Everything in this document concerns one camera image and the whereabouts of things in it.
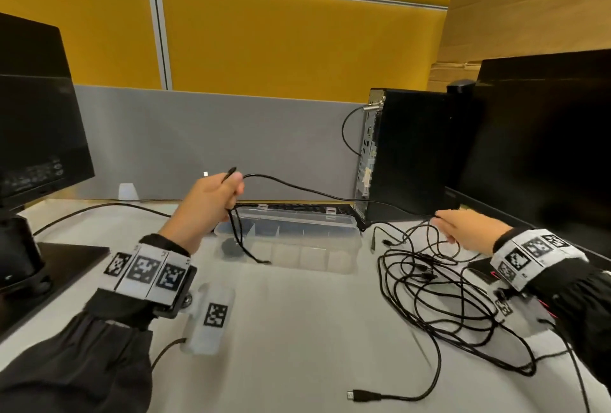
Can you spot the black desktop computer tower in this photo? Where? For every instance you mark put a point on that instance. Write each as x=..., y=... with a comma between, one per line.
x=410, y=155

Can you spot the grey desk partition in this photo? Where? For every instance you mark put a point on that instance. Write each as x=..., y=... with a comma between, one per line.
x=215, y=145

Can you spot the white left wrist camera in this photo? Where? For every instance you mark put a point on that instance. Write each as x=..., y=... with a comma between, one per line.
x=210, y=322

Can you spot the person's left hand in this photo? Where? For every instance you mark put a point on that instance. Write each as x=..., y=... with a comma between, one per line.
x=200, y=212

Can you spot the small white plastic bracket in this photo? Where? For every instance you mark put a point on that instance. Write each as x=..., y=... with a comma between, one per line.
x=128, y=191

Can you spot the grey webcam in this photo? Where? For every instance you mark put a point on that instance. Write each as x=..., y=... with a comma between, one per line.
x=460, y=87

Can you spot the black monitor with square stand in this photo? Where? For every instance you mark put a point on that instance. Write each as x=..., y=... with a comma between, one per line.
x=33, y=131

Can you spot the right wrist marker band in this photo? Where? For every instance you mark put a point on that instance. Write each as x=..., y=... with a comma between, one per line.
x=534, y=255

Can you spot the clear plastic compartment box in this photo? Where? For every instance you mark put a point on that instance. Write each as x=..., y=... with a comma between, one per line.
x=310, y=245

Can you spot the left wrist marker band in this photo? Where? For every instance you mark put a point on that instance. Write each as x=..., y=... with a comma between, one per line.
x=148, y=272

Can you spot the wrist marker band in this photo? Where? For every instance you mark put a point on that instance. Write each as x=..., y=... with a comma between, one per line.
x=148, y=272
x=534, y=255

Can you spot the person's left forearm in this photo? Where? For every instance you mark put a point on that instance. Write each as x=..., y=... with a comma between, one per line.
x=71, y=365

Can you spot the brown cardboard box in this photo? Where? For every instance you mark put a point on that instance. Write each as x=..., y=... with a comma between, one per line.
x=525, y=7

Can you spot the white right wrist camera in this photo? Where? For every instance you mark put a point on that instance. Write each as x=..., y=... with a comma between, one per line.
x=503, y=307

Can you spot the person's right hand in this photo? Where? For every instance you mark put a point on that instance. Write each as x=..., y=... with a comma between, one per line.
x=477, y=231

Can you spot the yellow partition panel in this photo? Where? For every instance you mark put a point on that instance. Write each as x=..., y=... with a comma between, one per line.
x=296, y=40

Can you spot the person's right forearm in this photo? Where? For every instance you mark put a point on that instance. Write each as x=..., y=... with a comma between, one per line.
x=587, y=307

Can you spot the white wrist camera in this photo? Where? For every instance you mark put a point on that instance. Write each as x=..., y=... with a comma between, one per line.
x=503, y=307
x=210, y=322

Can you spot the black keyboard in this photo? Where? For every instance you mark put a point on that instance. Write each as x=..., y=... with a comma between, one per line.
x=305, y=209

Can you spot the wide black monitor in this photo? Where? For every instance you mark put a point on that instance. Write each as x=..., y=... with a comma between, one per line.
x=539, y=150

